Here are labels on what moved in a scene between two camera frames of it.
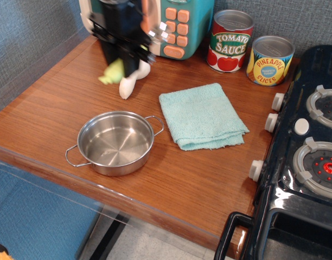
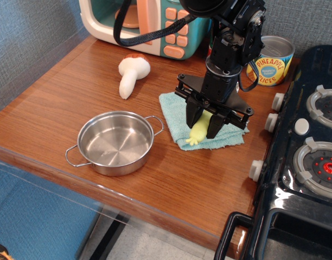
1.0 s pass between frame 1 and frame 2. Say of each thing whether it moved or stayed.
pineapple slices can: stayed
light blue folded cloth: stayed
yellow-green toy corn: moved
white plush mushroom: stayed
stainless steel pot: stayed
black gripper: moved
